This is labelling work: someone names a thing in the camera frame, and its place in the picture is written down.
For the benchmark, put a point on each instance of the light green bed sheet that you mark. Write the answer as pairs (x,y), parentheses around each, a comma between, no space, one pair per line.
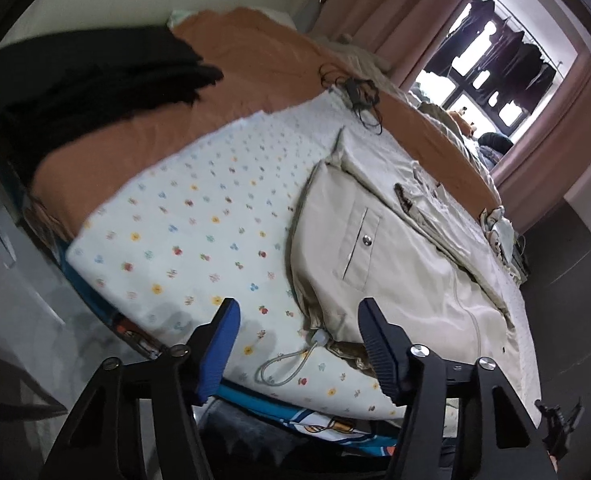
(180,17)

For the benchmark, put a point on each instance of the orange plush toy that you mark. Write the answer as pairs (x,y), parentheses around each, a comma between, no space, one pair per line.
(460,121)

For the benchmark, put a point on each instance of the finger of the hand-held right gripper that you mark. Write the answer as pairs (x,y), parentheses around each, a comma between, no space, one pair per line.
(550,412)

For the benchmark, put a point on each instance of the beige jacket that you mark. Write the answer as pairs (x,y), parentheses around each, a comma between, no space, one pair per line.
(425,270)

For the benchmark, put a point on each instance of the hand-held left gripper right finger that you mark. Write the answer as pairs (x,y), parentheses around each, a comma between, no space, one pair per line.
(383,355)

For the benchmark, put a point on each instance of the dark bag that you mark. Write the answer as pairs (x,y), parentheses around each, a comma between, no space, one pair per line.
(495,142)

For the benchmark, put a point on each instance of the folded black clothes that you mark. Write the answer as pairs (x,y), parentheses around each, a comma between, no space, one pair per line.
(85,85)

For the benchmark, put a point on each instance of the blue cartoon bed sheet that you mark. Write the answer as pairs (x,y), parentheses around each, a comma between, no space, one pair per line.
(300,420)

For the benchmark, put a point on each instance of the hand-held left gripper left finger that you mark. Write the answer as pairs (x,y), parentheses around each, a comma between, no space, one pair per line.
(220,345)

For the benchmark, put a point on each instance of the white floral mattress pad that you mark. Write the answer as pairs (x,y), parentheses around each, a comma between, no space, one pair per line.
(200,210)

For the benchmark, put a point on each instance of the orange blanket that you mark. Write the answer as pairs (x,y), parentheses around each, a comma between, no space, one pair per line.
(275,70)

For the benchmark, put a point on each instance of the crumpled floral cloth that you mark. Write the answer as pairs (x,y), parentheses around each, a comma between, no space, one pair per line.
(500,232)

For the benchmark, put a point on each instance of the row of hanging dark clothes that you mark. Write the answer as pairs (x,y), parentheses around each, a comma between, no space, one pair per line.
(505,55)

